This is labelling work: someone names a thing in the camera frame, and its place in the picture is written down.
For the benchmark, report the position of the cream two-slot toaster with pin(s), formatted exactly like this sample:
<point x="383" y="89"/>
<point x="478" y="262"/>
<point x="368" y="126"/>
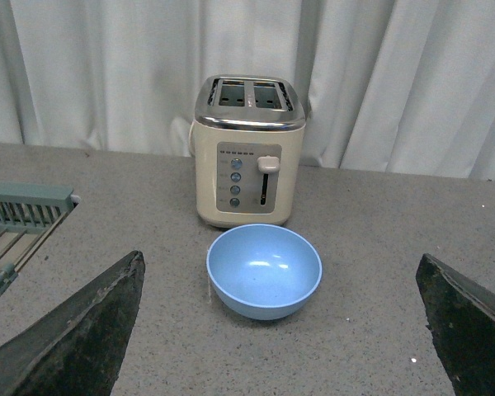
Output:
<point x="246" y="138"/>

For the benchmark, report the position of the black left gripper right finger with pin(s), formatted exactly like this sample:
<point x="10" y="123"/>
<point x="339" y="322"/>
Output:
<point x="461" y="319"/>

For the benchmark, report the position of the teal dish drying rack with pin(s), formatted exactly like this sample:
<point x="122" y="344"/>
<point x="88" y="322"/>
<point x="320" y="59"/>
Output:
<point x="29" y="214"/>

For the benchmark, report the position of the white curtain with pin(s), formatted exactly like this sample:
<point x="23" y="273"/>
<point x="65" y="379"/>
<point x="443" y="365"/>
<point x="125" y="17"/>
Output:
<point x="390" y="86"/>

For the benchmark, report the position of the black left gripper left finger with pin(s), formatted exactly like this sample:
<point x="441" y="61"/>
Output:
<point x="78" y="347"/>

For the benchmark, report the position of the blue bowl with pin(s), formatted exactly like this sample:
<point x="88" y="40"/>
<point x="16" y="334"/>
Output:
<point x="262" y="271"/>

